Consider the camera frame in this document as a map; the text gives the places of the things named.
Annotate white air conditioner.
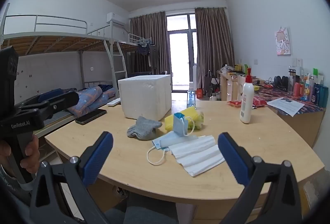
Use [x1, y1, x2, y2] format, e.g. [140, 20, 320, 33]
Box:
[106, 12, 127, 26]

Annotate black folding trolley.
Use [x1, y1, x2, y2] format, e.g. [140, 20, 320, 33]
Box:
[205, 70, 219, 97]

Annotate grey metal bunk bed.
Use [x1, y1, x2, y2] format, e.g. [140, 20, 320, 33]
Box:
[111, 20, 155, 78]
[0, 14, 129, 121]

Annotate patterned desk cloth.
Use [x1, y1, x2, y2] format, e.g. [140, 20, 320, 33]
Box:
[254, 83, 326, 117]

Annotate person's left hand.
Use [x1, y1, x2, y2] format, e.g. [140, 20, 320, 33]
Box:
[0, 135, 41, 168]

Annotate wooden desk with drawers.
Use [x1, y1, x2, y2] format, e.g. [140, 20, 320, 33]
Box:
[217, 70, 258, 102]

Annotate white standing appliance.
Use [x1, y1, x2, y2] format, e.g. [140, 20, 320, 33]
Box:
[193, 64, 199, 91]

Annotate black smartphone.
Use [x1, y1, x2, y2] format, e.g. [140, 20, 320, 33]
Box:
[75, 109, 107, 125]

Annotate wooden side desk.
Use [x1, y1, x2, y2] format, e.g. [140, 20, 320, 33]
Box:
[268, 108, 326, 148]

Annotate person's grey trousers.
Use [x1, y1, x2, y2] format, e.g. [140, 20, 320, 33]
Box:
[103, 198, 181, 224]

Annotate printed paper sheet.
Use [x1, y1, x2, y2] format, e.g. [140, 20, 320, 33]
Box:
[267, 96, 305, 117]

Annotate white paper tissue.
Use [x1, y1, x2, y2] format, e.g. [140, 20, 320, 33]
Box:
[169, 135, 226, 177]

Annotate blue orange checked quilt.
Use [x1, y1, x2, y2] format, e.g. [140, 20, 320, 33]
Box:
[67, 84, 116, 116]

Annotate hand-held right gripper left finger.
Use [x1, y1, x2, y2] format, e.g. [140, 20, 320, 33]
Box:
[29, 131, 114, 224]

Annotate glass balcony door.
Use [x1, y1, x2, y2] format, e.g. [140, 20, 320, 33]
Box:
[166, 14, 198, 91]

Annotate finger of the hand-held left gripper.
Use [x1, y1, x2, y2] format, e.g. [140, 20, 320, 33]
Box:
[15, 88, 64, 111]
[19, 91, 79, 121]

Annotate wooden chair with smiley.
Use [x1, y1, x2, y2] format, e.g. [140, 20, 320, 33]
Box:
[231, 75, 246, 101]

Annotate white lotion bottle red pump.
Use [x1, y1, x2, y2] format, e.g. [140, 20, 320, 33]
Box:
[239, 68, 255, 124]

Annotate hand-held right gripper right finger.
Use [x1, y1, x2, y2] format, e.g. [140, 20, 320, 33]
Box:
[218, 132, 303, 224]

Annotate row of toiletry bottles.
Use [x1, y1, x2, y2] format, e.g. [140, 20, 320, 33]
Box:
[287, 66, 329, 108]

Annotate black headphones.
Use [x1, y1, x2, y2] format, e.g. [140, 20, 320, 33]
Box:
[273, 76, 289, 90]

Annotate grey sock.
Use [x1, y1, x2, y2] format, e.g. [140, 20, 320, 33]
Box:
[127, 116, 163, 140]

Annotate small blue face mask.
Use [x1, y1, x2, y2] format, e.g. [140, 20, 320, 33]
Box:
[173, 113, 194, 137]

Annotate brown curtain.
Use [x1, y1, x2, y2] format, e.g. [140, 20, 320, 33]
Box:
[129, 11, 168, 76]
[194, 7, 235, 77]

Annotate yellow sponge cloth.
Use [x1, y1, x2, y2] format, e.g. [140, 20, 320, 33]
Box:
[164, 107, 199, 133]

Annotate dark hanging clothes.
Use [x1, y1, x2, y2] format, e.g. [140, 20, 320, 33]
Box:
[137, 42, 159, 70]

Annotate pink cartoon wall poster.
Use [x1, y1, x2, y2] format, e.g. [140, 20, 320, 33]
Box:
[275, 27, 292, 56]

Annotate green floral tissue pack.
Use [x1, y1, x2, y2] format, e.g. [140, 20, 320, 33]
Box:
[193, 108, 205, 130]

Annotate clear spray bottle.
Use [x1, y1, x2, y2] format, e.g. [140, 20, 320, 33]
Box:
[186, 90, 197, 108]

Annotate white foam box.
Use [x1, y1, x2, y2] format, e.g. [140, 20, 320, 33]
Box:
[118, 74, 172, 121]

